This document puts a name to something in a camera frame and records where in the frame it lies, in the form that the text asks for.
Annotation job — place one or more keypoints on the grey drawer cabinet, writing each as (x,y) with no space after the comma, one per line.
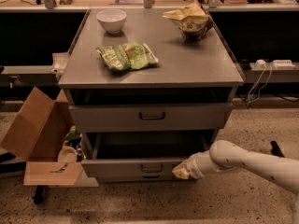
(187,73)

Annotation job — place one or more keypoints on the white power adapter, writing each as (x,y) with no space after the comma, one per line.
(260,63)

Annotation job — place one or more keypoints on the green packet in box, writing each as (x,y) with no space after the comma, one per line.
(72,134)

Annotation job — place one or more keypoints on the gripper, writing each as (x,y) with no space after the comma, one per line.
(193,166)

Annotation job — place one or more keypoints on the grey top drawer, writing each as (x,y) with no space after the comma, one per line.
(146,118)

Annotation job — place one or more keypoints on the black floor bar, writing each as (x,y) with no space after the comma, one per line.
(276,149)

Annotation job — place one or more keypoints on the white ceramic bowl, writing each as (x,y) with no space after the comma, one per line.
(111,20)

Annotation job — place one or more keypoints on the yellow brown snack bag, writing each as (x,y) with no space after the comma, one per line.
(192,20)

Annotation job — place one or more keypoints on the white cup in box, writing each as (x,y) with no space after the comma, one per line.
(67,154)

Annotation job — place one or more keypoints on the grey drawer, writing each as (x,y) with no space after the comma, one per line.
(142,156)
(146,118)

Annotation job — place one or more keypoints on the green chip bag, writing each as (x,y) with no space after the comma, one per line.
(127,56)

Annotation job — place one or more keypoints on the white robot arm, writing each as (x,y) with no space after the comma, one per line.
(225,156)

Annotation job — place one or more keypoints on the brown cardboard box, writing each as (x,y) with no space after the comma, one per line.
(36,136)

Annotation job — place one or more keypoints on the white power strip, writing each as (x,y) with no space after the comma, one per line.
(283,64)

